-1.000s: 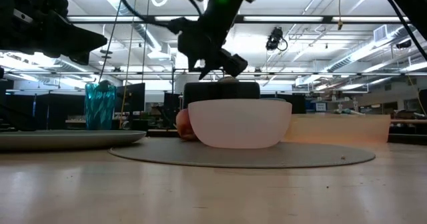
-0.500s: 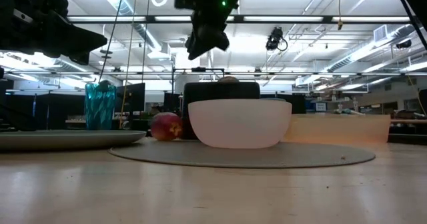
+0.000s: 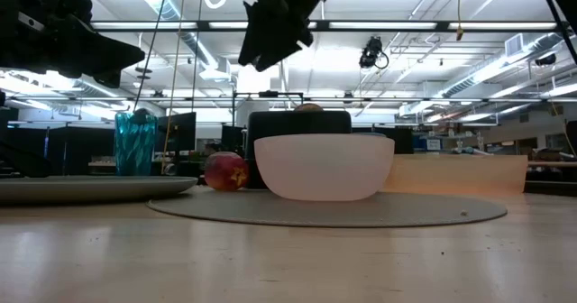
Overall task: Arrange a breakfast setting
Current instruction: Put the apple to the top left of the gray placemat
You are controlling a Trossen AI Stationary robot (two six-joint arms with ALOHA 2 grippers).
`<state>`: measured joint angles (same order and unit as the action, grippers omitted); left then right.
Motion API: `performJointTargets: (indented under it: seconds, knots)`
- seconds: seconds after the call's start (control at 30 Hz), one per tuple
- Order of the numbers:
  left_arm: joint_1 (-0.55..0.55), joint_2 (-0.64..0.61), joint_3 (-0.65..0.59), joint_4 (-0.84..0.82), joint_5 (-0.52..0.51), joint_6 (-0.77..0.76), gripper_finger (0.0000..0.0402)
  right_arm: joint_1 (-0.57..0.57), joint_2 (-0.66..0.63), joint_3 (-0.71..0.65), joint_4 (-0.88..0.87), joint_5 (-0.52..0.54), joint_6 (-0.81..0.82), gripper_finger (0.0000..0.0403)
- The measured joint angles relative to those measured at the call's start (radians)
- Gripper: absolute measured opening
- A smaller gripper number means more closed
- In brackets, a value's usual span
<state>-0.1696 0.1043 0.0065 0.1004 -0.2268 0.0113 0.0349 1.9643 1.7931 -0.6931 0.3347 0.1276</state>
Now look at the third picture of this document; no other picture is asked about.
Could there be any black two-slot toaster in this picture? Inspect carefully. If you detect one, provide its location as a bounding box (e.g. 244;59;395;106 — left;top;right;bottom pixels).
245;109;353;189

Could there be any large grey round plate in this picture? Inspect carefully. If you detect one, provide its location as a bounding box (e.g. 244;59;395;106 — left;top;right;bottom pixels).
145;186;508;229

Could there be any red apple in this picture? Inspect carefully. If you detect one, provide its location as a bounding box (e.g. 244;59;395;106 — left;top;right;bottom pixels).
203;151;251;193

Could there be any teal patterned tumbler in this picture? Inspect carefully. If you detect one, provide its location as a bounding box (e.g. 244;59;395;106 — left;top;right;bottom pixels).
113;107;160;177

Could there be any black overhead camera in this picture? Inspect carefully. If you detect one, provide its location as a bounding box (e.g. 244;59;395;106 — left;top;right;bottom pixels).
358;35;389;70

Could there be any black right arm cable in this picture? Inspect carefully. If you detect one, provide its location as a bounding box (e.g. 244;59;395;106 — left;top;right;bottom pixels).
533;0;577;66

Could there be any yellow cable with connector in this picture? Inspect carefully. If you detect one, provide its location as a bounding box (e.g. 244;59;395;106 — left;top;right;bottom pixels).
453;0;466;42

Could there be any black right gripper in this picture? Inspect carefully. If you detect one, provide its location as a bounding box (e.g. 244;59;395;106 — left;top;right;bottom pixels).
237;0;337;73

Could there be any black overhead frame beam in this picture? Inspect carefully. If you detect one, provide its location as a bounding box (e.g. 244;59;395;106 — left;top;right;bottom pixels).
88;20;561;32

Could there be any black hanging cable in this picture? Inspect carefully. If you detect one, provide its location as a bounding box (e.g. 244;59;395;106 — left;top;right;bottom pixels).
190;0;205;113
132;0;172;113

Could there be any black computer monitor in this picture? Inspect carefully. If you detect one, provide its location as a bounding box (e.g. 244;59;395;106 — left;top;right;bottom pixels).
157;111;197;153
220;124;248;156
390;126;415;156

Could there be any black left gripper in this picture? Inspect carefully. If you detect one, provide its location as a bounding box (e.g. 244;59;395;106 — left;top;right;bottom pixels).
0;0;146;90

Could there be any silver ceiling duct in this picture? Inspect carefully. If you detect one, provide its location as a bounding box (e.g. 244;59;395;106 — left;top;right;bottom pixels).
440;31;577;99
133;0;232;84

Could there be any pink bowl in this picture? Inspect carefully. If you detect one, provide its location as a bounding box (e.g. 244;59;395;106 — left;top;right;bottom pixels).
252;133;397;203

